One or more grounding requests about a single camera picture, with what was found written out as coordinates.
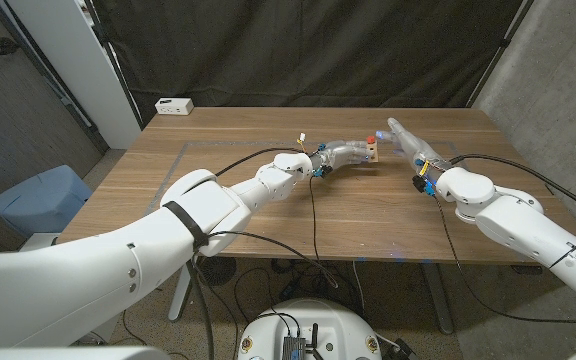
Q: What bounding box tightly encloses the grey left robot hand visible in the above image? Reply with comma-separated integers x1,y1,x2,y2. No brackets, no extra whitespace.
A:
309,140,372,179

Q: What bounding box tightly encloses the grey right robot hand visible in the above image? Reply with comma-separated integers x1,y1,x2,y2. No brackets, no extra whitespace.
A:
376,117,455,197

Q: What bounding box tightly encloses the black backdrop curtain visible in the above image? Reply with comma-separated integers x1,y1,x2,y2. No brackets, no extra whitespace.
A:
90,0,534,126

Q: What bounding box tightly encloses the large wooden panel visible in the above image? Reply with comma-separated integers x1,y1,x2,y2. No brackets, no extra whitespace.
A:
145,140,529,264

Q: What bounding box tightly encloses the black backdrop stand pole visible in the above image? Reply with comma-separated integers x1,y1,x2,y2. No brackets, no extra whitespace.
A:
465,0,537,109
83,0,144,129

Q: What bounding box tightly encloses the grey table leg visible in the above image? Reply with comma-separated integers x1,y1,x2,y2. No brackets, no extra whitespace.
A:
421,262,455,335

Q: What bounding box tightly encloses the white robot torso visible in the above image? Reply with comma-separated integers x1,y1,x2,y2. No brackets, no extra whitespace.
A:
237,298,383,360

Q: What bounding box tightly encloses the round black fan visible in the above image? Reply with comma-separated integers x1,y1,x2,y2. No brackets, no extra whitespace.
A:
197,256,237,288

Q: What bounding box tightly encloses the white power strip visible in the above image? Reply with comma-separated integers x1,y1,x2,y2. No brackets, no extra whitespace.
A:
154,97,195,116

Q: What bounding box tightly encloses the grey electronics box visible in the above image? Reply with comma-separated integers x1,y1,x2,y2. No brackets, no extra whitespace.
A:
281,335,308,360

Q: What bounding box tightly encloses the white table leg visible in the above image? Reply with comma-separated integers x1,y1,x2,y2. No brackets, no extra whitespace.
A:
167,262,199,322

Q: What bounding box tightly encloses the blue plastic bin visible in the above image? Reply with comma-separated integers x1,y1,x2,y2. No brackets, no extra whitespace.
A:
0,165,93,239

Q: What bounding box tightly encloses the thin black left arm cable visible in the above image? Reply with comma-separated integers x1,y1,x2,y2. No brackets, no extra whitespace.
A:
185,175,340,360

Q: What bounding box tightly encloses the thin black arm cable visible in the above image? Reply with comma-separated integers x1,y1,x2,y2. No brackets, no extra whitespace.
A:
185,175,340,360
433,194,576,325

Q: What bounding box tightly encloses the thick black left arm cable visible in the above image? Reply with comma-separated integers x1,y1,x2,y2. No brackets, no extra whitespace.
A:
215,147,304,179

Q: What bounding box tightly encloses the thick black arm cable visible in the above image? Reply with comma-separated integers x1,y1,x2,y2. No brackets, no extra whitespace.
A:
215,147,304,179
450,153,576,222

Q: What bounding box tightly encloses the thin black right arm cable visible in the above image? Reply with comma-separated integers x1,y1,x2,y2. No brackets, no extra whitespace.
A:
433,194,576,325

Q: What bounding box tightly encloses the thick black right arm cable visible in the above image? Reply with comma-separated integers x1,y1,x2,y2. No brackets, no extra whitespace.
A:
450,153,576,222

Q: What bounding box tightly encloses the black floor cable bundle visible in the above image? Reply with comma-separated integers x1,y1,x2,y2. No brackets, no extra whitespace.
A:
232,257,369,321

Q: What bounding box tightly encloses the white floor cable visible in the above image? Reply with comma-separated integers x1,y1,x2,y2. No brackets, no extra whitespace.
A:
351,260,367,314

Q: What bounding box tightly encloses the black door handle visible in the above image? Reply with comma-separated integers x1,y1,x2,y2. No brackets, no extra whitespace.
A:
0,36,21,56

